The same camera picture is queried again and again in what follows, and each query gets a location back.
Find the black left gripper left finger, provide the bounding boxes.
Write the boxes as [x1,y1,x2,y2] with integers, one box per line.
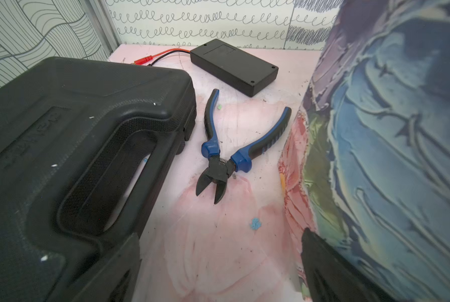
[60,234,141,301]

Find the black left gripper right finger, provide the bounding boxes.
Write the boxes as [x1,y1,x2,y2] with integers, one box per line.
[301,229,394,302]

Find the floral paper gift bag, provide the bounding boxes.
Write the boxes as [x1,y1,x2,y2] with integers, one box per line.
[279,1,450,301]

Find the floral table mat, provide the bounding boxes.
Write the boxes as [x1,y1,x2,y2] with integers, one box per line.
[107,44,322,302]

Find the blue black cutting pliers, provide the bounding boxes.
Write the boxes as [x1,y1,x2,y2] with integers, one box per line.
[196,89,292,204]

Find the black battery box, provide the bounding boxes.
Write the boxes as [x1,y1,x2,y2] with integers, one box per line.
[190,39,279,97]

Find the red black battery wires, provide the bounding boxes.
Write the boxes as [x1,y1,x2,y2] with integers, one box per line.
[133,48,192,67]

